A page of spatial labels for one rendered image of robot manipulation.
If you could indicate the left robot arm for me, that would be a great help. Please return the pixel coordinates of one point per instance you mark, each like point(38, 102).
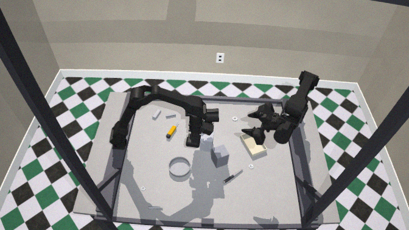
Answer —
point(194, 107)

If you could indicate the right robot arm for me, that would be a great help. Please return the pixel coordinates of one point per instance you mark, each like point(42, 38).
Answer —
point(296, 107)

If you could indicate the beige open-top tray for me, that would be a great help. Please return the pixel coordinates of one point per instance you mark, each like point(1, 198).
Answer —
point(251, 146)

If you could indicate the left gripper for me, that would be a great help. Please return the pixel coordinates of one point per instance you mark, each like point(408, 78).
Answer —
point(193, 139)

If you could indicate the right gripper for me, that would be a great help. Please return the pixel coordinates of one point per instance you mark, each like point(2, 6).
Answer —
point(258, 133)

